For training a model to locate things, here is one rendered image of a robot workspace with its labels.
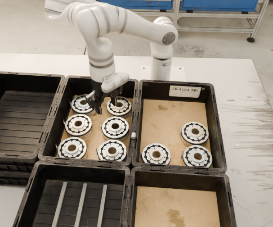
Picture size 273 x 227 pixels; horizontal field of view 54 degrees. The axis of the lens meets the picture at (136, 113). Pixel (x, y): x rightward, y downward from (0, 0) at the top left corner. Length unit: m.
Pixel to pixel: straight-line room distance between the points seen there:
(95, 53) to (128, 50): 2.10
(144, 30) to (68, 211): 0.68
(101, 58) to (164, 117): 0.47
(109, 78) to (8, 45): 2.44
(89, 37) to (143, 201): 0.53
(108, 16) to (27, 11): 2.99
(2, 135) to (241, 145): 0.98
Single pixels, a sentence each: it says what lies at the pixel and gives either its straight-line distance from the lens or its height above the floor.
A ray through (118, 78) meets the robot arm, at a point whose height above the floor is 1.17.
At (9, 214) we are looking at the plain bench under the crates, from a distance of 1.13.
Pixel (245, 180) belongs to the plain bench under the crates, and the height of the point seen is 0.70.
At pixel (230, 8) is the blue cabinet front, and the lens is 2.96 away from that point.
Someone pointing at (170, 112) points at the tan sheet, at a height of 0.83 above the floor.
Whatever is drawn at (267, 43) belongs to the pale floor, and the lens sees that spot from 3.24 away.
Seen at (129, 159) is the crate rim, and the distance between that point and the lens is 0.87.
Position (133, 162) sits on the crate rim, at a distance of 0.86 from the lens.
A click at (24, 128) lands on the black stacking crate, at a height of 0.83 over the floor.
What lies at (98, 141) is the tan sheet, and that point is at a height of 0.83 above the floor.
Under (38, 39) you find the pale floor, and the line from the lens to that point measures 3.11.
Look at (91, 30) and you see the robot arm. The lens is 0.67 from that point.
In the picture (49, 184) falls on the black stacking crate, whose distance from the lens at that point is 0.98.
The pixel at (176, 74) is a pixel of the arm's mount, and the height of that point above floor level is 0.77.
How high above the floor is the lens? 1.68
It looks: 50 degrees down
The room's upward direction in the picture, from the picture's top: 1 degrees clockwise
